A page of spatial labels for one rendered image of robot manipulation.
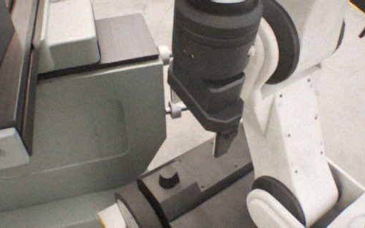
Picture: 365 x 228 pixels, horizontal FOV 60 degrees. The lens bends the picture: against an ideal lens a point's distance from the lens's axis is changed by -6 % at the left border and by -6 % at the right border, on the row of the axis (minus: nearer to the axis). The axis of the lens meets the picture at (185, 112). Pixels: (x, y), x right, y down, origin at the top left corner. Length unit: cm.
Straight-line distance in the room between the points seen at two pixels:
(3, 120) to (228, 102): 32
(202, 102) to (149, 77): 60
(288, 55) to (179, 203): 46
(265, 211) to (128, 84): 54
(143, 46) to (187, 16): 69
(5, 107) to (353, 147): 167
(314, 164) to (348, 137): 127
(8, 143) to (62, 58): 44
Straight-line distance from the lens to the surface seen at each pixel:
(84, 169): 122
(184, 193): 80
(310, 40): 51
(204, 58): 33
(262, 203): 67
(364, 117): 211
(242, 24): 31
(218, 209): 82
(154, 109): 106
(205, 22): 30
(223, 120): 38
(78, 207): 131
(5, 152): 54
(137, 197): 81
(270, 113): 59
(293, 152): 62
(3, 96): 57
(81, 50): 91
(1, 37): 67
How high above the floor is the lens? 128
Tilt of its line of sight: 43 degrees down
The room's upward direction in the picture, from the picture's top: straight up
